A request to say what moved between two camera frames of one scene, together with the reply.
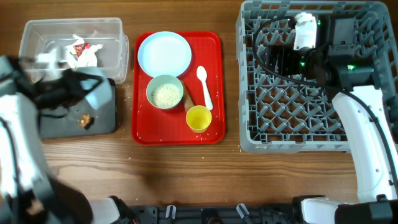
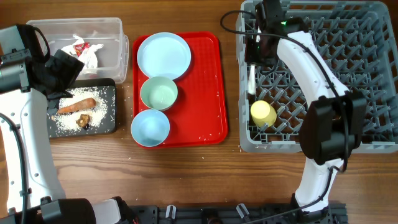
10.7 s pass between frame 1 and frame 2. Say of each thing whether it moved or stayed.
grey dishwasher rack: stayed
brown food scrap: stayed
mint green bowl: moved
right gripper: moved
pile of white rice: moved
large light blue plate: stayed
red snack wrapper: stayed
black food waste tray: stayed
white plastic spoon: moved
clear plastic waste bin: stayed
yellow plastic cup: moved
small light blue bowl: moved
